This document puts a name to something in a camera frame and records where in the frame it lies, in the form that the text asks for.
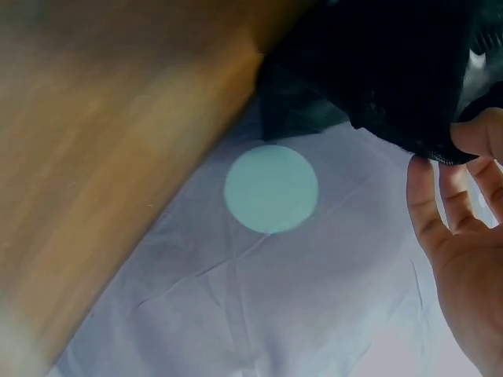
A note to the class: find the person's right hand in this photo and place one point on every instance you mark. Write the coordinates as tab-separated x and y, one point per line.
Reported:
471	275

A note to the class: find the person's right thumb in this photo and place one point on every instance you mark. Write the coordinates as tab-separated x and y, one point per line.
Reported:
477	135

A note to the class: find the black fabric item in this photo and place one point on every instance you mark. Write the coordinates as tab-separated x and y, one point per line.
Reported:
385	70

